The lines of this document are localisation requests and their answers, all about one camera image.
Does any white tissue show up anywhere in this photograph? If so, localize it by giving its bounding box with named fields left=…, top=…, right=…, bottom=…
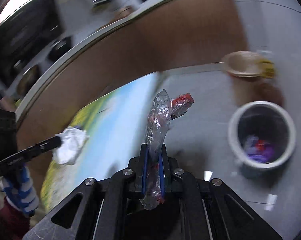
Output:
left=53, top=126, right=89, bottom=165

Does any purple wrapper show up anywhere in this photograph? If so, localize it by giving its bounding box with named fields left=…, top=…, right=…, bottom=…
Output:
left=243, top=135, right=275, bottom=164

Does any grey trash bin white rim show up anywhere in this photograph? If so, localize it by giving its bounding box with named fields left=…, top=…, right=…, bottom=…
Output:
left=227, top=101, right=296, bottom=178

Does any kitchen counter with brown cabinets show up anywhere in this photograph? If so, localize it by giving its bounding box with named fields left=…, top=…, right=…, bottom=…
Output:
left=16, top=0, right=248, bottom=147

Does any left hand blue-white glove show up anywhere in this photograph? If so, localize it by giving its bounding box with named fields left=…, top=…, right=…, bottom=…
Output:
left=0, top=166, right=39, bottom=217

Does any dark red left sleeve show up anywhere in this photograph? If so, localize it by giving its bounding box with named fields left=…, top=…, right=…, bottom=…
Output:
left=0, top=198, right=30, bottom=239

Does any steel sink with faucet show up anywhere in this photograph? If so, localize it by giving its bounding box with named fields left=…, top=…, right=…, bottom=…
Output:
left=16, top=64, right=42, bottom=97

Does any black wok on stove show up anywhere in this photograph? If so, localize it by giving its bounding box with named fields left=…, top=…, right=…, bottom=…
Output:
left=47, top=36, right=72, bottom=62

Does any beige lined waste basket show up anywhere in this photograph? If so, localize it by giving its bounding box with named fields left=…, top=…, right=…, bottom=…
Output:
left=222, top=51, right=284, bottom=106

